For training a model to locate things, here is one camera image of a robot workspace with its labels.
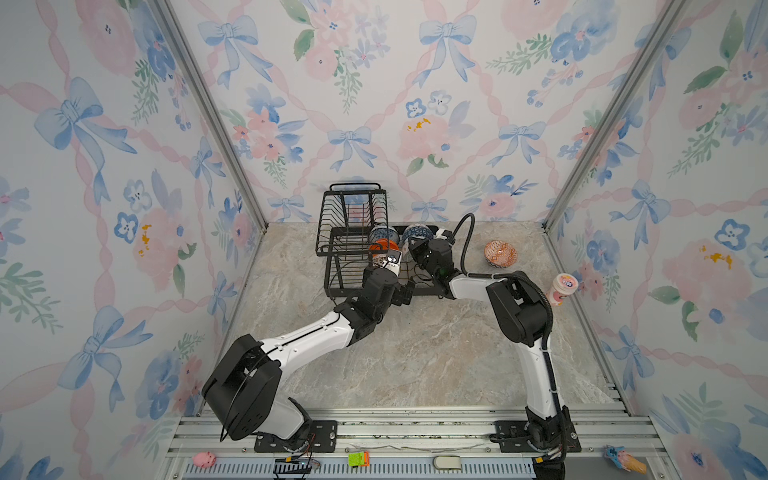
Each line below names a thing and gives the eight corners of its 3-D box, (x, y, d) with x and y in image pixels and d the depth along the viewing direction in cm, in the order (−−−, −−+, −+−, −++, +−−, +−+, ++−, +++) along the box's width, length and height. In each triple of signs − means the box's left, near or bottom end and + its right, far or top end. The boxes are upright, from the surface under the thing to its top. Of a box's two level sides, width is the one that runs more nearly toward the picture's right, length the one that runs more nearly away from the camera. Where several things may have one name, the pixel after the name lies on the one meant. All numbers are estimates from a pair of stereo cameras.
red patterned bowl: (495, 272, 109) (498, 265, 105) (479, 251, 115) (482, 243, 111) (517, 264, 111) (521, 257, 108) (501, 244, 117) (504, 237, 114)
